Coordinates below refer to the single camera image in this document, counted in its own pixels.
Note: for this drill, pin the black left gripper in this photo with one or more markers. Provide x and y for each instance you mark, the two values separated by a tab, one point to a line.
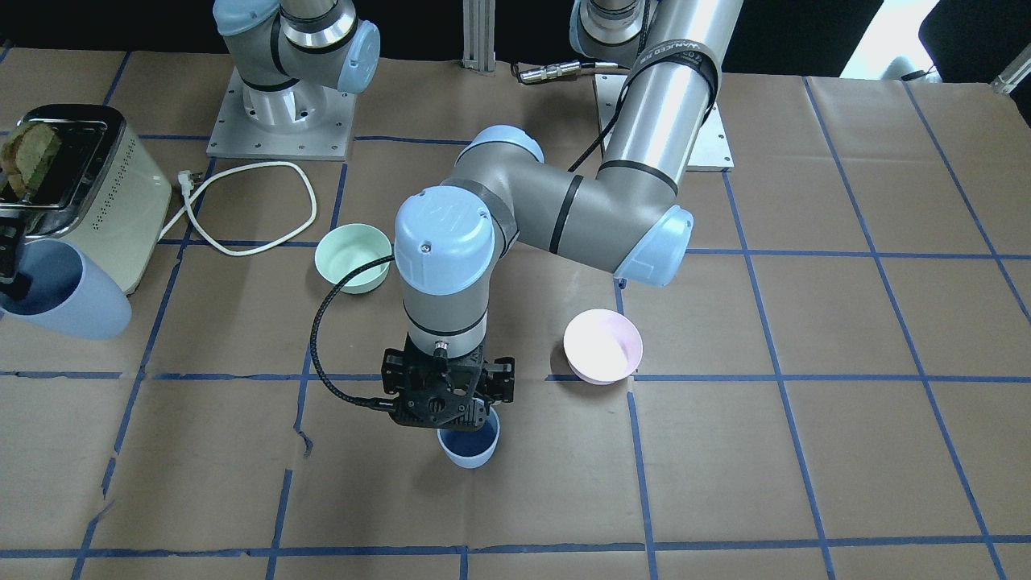
501	379

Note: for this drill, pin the small blue cup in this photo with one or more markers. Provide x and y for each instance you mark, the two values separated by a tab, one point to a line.
471	450

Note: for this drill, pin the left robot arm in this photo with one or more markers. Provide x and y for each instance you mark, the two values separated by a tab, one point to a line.
448	238

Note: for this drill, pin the pink bowl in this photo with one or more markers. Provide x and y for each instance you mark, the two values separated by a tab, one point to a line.
602	347

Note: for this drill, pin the green bowl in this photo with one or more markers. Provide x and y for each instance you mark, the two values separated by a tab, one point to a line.
348	247

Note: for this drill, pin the large blue cup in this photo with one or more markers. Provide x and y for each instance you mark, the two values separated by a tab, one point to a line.
68	293

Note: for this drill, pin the cream toaster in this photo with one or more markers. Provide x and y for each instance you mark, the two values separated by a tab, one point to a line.
102	192

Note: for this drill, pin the toast slice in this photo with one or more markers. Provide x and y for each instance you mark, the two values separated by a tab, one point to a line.
27	155

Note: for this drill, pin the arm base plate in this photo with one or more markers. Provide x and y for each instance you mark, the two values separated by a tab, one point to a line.
302	122
711	151

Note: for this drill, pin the aluminium frame post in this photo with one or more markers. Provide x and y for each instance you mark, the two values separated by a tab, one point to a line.
478	28

